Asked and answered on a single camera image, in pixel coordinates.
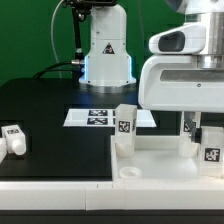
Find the white front barrier wall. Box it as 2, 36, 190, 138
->
0, 179, 224, 210

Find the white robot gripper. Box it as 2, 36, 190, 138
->
138, 55, 224, 142

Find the white left barrier piece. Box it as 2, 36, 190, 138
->
0, 138, 7, 163

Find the black camera stand pole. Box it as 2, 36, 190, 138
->
63, 0, 117, 80

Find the white marker sheet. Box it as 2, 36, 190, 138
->
63, 109, 156, 127

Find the white square tabletop tray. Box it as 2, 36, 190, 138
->
111, 135, 224, 181

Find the white thin cable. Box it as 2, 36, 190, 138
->
50, 0, 65, 79

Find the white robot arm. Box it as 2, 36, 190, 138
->
80, 0, 224, 115

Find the black cable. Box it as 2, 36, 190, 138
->
32, 61, 83, 80

